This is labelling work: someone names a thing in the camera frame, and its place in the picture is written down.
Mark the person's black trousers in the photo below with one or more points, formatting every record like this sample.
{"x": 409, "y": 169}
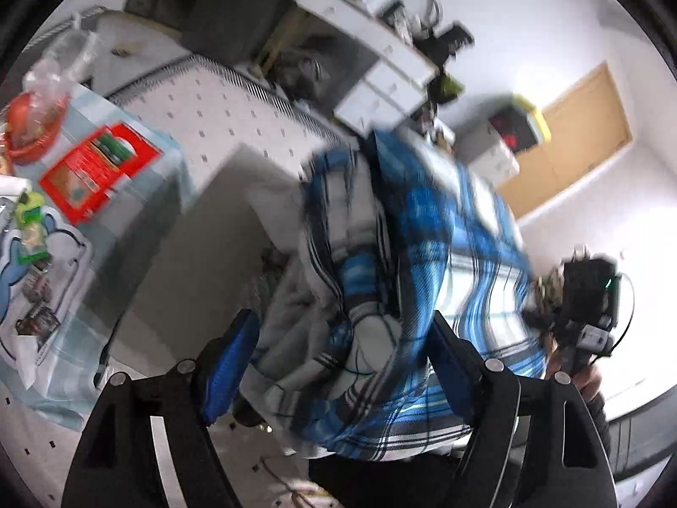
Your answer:
{"x": 370, "y": 481}

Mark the dark wardrobe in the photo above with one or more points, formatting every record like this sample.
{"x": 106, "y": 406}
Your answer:
{"x": 211, "y": 5}

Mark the person's right forearm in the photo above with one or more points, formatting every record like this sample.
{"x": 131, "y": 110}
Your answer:
{"x": 600, "y": 428}

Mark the black storage box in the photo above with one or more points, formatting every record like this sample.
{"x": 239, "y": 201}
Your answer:
{"x": 513, "y": 127}

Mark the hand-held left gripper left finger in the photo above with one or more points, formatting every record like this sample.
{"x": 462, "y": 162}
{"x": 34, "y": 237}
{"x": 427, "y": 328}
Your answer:
{"x": 232, "y": 365}

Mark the green toy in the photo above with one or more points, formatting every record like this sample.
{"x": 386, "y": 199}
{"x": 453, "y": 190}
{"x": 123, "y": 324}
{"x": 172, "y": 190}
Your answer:
{"x": 31, "y": 217}

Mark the light blue tablecloth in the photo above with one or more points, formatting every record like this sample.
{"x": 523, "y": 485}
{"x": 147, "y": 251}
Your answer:
{"x": 143, "y": 211}

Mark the red flat package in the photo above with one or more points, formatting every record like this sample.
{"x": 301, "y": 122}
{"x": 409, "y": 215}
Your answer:
{"x": 95, "y": 174}

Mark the person's right hand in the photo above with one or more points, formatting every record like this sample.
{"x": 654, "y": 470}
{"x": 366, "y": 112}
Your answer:
{"x": 587, "y": 381}

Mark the blue cartoon tray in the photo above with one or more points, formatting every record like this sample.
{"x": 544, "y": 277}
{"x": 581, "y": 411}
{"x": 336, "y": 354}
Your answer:
{"x": 63, "y": 254}

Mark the red bowl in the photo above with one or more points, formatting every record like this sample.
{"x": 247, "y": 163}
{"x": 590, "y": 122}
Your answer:
{"x": 34, "y": 132}

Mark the blue plaid shirt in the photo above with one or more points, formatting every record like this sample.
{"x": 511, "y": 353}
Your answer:
{"x": 465, "y": 254}

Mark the wooden door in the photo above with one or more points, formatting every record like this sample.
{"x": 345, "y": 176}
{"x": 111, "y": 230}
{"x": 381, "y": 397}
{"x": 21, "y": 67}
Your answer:
{"x": 571, "y": 137}

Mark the white dotted floor mat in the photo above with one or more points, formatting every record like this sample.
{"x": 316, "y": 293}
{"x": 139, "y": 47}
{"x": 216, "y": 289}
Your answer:
{"x": 227, "y": 111}

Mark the white desk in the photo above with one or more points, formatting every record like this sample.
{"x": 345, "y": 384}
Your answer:
{"x": 365, "y": 26}

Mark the yellow foam board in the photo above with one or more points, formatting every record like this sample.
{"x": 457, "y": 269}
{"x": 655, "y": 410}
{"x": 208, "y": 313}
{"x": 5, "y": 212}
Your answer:
{"x": 539, "y": 116}

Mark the clear plastic bag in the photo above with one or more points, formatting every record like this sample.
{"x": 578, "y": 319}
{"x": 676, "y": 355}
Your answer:
{"x": 58, "y": 63}

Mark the black printed bag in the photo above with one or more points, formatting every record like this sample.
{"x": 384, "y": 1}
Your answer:
{"x": 447, "y": 42}

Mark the green bag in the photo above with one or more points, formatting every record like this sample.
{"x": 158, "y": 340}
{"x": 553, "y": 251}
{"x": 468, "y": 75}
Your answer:
{"x": 448, "y": 87}

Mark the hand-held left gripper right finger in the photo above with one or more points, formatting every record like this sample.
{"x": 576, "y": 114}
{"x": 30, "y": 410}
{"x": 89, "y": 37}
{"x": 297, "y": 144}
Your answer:
{"x": 452, "y": 375}

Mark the white drawer cabinet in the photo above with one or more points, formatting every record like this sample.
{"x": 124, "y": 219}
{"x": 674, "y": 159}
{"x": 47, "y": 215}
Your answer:
{"x": 381, "y": 95}

